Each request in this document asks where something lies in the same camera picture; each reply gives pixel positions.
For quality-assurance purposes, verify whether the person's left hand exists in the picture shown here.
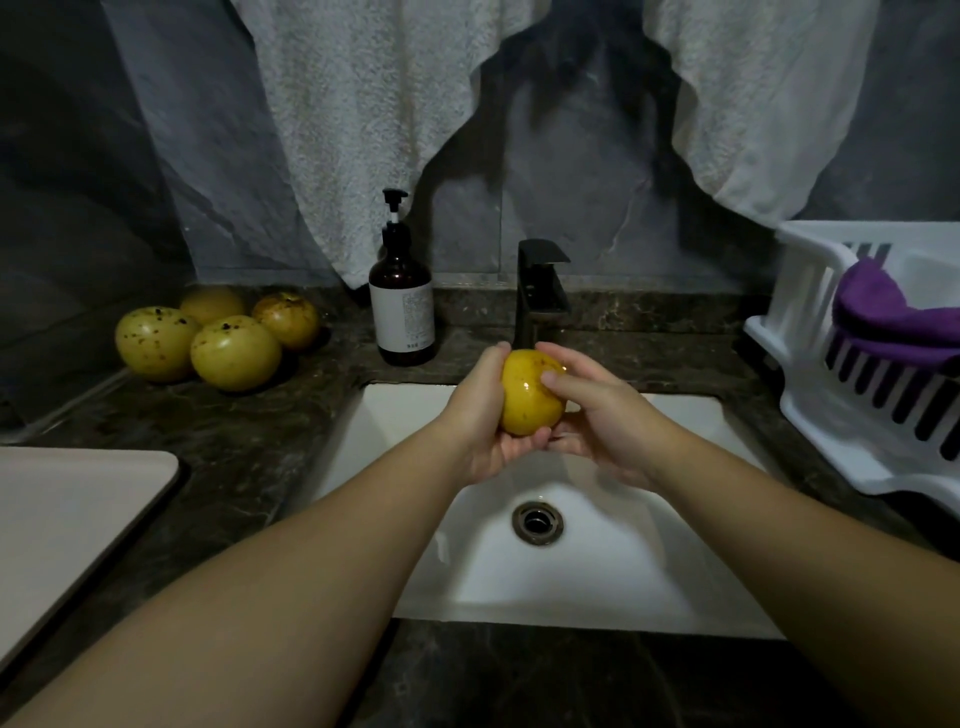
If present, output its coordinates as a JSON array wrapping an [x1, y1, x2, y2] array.
[[432, 342, 560, 486]]

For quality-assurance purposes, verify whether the person's right hand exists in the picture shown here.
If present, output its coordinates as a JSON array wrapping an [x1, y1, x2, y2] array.
[[535, 342, 695, 492]]

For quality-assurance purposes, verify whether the spotted yellow apple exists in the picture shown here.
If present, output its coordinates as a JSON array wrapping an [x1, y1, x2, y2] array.
[[499, 348, 570, 438]]

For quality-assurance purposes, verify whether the dark soap pump bottle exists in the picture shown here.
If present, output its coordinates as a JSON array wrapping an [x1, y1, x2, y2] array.
[[369, 187, 440, 368]]

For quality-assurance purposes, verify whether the black faucet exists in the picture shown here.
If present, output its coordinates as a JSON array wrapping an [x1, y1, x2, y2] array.
[[514, 238, 573, 350]]

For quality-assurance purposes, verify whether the group of yellow apples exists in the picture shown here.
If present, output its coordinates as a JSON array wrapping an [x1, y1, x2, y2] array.
[[115, 286, 323, 395]]

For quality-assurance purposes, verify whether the purple cloth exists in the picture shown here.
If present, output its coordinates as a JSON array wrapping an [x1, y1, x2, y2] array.
[[832, 256, 960, 372]]

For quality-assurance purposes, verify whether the beige plastic tray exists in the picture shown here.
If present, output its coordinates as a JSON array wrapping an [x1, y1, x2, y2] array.
[[0, 447, 182, 672]]

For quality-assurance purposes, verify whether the person's left forearm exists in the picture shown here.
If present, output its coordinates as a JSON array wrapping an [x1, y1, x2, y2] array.
[[7, 435, 470, 728]]

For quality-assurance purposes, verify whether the person's right forearm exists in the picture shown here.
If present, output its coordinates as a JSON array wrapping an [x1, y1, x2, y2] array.
[[652, 447, 960, 728]]

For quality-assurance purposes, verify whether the metal sink drain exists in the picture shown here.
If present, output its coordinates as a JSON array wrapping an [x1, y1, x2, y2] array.
[[510, 499, 567, 548]]

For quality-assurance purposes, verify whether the white sink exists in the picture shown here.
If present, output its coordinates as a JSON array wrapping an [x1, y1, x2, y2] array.
[[307, 382, 789, 641]]

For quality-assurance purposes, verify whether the white plastic basket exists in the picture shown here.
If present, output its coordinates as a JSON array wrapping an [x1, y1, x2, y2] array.
[[745, 220, 960, 516]]

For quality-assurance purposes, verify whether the white hanging towel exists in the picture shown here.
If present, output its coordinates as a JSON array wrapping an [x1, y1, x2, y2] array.
[[229, 0, 882, 290]]

